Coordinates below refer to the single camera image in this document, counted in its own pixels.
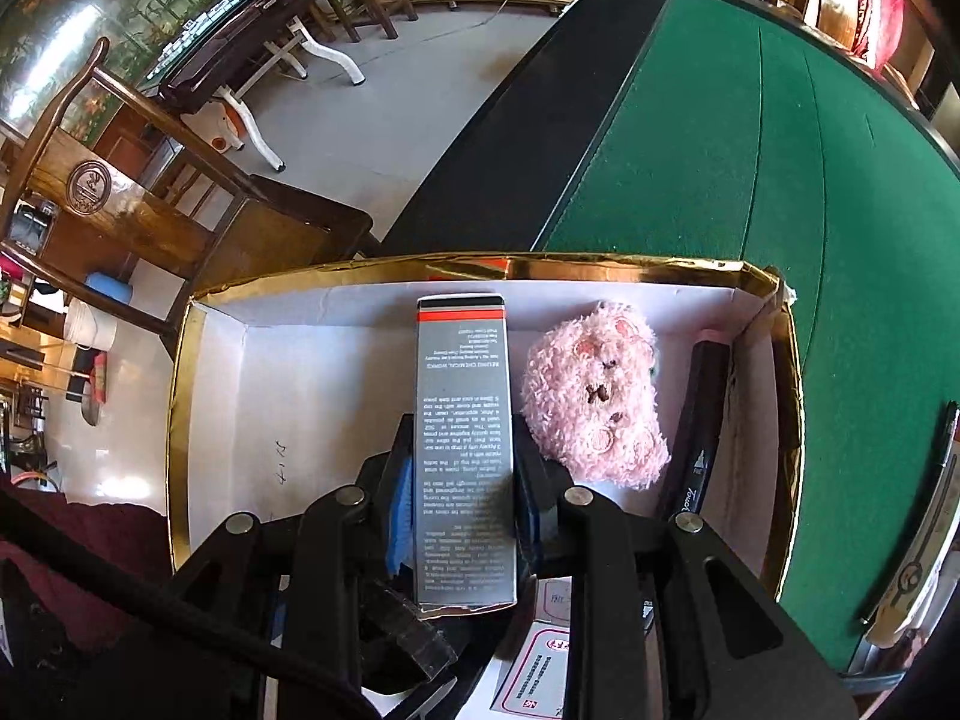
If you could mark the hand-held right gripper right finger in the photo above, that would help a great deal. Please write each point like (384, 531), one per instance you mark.
(532, 510)

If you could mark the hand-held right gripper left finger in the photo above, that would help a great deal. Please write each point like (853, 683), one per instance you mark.
(401, 510)

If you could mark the grey glue box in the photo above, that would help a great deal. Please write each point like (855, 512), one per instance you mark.
(465, 427)

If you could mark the gold-rimmed cardboard box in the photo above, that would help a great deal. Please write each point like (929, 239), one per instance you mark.
(300, 390)

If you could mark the black marker pen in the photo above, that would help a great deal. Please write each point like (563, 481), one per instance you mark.
(949, 442)
(697, 427)

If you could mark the pink plush toy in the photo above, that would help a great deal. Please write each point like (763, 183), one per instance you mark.
(592, 397)

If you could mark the white red printed card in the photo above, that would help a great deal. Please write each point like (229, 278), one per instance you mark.
(540, 660)

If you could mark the dark red clothing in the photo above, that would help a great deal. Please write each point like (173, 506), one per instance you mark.
(75, 562)

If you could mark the white bucket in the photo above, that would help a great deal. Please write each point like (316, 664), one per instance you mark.
(88, 326)

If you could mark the blue basin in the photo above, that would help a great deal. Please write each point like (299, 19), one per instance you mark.
(109, 289)

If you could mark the white orange toy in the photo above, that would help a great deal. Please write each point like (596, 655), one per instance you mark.
(225, 124)

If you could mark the wooden stool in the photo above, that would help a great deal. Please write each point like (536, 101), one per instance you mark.
(375, 0)

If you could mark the mahjong table with tiles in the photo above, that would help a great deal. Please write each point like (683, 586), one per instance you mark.
(247, 22)

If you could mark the floral painted screen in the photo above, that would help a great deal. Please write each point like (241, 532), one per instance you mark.
(45, 37)

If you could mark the red hanging cloth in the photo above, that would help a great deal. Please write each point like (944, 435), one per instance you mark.
(877, 15)

